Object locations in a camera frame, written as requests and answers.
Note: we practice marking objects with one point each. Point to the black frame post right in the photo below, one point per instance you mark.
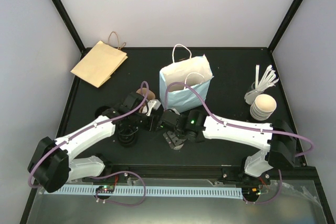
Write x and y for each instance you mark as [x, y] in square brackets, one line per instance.
[293, 8]

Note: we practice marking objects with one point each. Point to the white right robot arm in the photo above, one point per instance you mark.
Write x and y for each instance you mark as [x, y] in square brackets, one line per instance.
[276, 147]

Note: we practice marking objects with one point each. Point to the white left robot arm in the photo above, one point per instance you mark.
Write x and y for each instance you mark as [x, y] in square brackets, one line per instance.
[55, 162]

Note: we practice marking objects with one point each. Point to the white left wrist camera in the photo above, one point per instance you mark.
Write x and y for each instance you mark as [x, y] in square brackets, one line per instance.
[152, 105]

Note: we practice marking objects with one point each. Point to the stack of white paper cups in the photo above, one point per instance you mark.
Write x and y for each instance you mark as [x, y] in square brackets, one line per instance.
[263, 107]

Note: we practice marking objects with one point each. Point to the clear cup of stirrers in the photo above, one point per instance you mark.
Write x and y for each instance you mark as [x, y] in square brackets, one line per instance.
[260, 84]

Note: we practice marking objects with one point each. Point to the light blue cable duct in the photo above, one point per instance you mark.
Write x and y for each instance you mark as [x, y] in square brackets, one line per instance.
[154, 191]

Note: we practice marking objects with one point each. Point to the black frame post left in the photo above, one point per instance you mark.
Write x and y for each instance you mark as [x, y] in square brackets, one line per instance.
[69, 24]

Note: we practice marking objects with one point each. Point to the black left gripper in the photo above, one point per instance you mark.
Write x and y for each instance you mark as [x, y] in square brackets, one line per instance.
[155, 120]

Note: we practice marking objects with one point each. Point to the black frame post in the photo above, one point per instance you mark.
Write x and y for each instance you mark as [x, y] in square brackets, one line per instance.
[293, 8]
[69, 24]

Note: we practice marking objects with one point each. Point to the light blue paper bag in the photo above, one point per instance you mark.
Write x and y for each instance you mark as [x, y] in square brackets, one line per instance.
[184, 84]

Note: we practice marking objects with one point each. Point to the stack of black lids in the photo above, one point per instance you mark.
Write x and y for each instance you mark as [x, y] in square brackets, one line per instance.
[127, 136]

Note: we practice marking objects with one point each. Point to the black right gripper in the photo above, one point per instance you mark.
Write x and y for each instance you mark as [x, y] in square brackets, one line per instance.
[172, 140]

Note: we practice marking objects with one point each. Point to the brown kraft paper bag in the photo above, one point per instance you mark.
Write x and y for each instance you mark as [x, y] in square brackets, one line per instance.
[97, 66]

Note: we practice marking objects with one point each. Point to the black circuit board with leds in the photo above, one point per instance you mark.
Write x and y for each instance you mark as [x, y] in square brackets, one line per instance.
[105, 189]

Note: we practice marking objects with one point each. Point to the black paper coffee cup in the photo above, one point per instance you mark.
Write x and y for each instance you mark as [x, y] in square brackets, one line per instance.
[104, 111]

